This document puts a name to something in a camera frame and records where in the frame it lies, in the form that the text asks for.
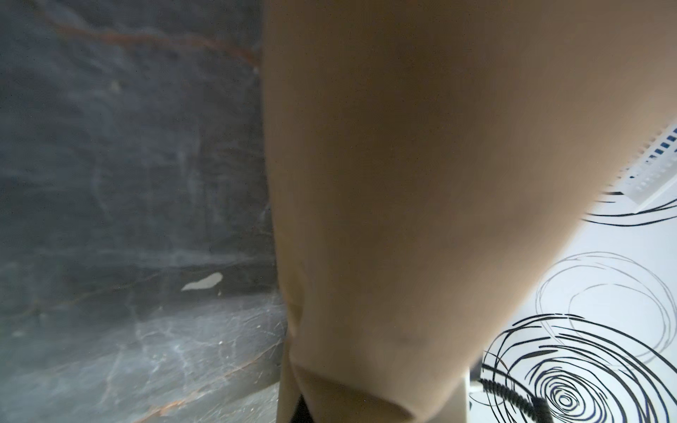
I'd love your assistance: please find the tan brown skirt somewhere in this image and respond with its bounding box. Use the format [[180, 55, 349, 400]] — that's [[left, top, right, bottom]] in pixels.
[[261, 1, 676, 422]]

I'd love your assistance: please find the white perforated plastic basket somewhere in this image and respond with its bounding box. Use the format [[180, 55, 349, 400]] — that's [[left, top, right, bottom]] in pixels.
[[617, 121, 676, 212]]

